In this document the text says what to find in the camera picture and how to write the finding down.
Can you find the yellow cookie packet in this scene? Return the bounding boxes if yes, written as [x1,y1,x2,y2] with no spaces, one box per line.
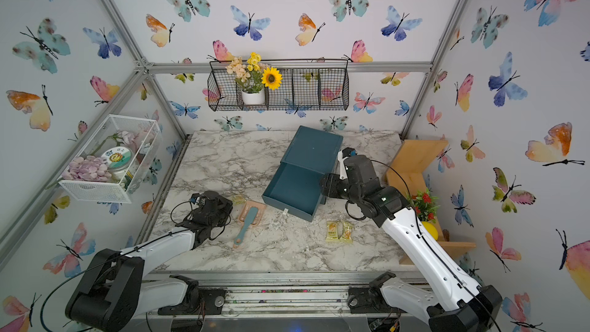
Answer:
[339,221,354,244]
[326,221,340,242]
[231,195,247,206]

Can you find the dark teal top drawer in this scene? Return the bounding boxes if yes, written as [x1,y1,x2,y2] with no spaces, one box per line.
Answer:
[262,163,326,222]

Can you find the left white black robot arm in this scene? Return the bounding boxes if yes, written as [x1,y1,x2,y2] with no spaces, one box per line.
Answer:
[65,191,234,331]

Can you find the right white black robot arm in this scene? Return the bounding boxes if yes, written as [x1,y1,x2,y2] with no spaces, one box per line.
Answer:
[321,148,502,331]

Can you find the dark teal drawer cabinet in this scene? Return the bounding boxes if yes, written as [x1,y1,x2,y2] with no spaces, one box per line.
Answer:
[281,126,344,174]

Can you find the pink wooden brush tray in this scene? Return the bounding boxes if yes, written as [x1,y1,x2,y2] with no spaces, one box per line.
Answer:
[238,201,267,226]

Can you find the red flower green plant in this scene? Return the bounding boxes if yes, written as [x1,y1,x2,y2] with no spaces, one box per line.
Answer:
[409,189,439,224]

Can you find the yellow toy on shelf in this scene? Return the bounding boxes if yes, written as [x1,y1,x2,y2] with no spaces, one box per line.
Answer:
[421,221,439,241]

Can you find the round green label tin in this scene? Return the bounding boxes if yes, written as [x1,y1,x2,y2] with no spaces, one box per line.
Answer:
[101,146,132,172]

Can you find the pink artificial flower bunch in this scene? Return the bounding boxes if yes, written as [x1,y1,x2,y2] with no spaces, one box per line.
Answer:
[61,155,112,182]

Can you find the white pot yellow flowers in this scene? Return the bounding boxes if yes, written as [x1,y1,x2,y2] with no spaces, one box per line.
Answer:
[226,52,284,106]

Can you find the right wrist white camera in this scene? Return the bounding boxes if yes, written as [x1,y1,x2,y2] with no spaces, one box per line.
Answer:
[337,148,358,180]

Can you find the teal handled brush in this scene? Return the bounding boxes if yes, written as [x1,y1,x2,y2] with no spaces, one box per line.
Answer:
[234,207,259,248]

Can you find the wooden wall shelf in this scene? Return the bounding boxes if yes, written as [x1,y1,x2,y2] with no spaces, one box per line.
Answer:
[384,139,476,261]

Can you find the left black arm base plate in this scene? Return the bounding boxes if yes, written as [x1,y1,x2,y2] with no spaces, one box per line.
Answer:
[158,275,227,318]

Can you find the white mesh wall basket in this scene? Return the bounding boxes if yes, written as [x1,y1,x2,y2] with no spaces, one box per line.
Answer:
[58,115,162,204]

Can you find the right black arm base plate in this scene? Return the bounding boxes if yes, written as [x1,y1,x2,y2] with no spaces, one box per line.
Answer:
[347,271,404,314]

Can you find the black wire wall basket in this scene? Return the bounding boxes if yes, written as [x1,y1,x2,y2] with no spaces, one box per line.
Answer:
[204,58,350,113]

